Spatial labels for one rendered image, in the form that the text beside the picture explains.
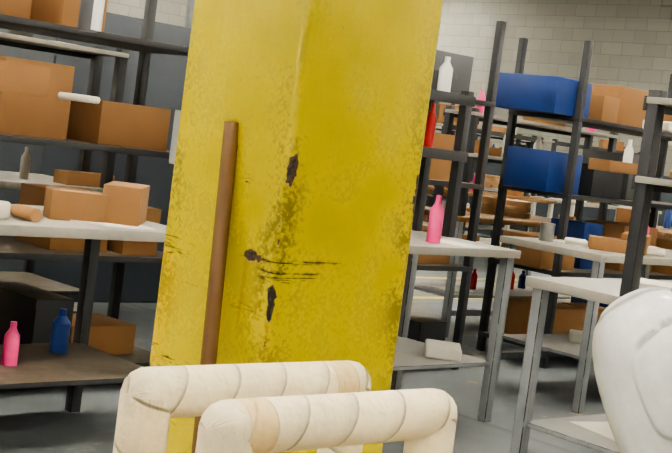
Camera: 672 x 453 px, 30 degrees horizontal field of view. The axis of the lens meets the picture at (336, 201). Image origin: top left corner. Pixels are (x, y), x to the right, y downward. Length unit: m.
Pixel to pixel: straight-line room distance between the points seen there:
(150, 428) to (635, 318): 0.50
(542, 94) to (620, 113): 0.90
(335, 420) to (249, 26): 1.17
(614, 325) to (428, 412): 0.36
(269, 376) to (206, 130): 1.11
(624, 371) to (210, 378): 0.44
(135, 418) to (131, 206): 4.24
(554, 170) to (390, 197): 6.60
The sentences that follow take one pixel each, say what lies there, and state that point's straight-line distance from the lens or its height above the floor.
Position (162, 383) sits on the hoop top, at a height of 1.21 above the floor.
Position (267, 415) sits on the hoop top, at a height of 1.21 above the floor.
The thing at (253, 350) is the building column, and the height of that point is 1.05.
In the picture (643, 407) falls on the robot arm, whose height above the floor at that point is 1.17.
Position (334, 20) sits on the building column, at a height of 1.53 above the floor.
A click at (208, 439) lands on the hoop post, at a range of 0.71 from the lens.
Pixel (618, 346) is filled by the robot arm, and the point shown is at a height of 1.22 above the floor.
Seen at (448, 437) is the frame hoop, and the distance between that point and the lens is 0.82.
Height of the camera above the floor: 1.37
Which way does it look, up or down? 3 degrees down
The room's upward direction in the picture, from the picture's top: 8 degrees clockwise
